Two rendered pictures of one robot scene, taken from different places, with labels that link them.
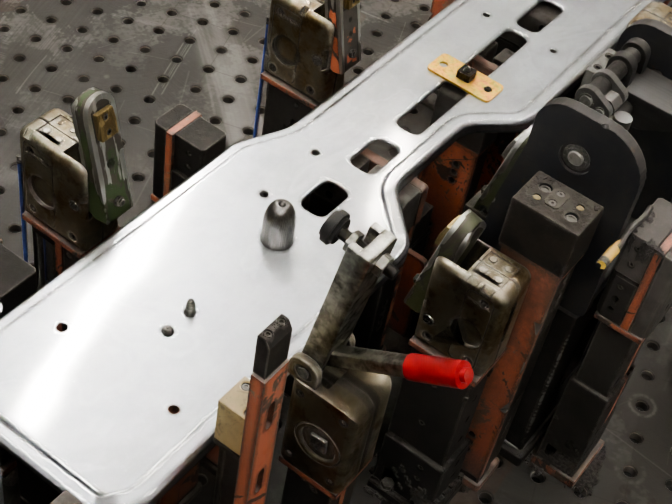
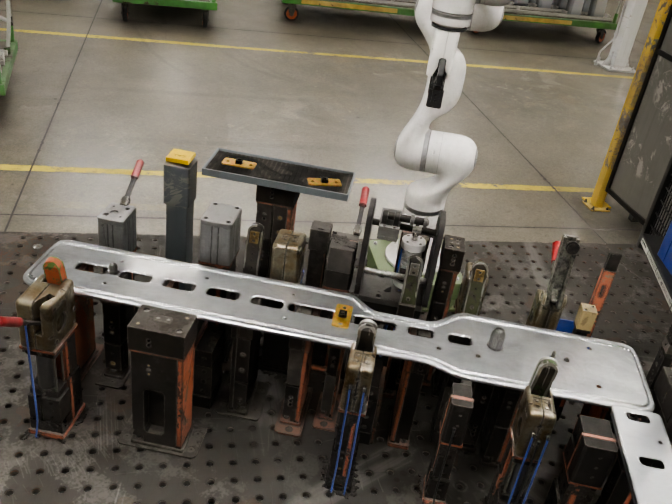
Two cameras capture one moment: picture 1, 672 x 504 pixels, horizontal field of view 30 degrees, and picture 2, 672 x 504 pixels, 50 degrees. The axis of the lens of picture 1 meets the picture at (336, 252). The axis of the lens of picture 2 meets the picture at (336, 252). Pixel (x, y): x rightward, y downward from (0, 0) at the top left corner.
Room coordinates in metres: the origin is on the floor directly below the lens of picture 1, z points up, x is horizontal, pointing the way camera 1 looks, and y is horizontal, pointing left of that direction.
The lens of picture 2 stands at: (1.69, 1.05, 1.93)
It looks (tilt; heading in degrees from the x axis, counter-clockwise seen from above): 31 degrees down; 246
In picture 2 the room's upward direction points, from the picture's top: 8 degrees clockwise
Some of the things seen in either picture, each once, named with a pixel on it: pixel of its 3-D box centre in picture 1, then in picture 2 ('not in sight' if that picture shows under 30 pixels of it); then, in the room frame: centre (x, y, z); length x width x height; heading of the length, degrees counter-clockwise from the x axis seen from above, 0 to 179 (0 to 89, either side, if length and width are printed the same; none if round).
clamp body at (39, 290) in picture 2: not in sight; (53, 359); (1.73, -0.22, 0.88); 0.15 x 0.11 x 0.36; 61
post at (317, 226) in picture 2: not in sight; (312, 292); (1.11, -0.34, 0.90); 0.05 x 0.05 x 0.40; 61
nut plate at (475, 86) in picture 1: (466, 74); (342, 314); (1.13, -0.10, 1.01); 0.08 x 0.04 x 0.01; 61
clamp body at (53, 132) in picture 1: (72, 256); (517, 464); (0.87, 0.27, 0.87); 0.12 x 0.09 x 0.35; 61
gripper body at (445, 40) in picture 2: not in sight; (444, 47); (0.91, -0.27, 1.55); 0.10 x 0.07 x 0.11; 61
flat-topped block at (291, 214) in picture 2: not in sight; (272, 251); (1.17, -0.51, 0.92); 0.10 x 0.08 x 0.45; 151
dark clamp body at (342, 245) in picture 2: not in sight; (335, 304); (1.06, -0.29, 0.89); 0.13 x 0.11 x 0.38; 61
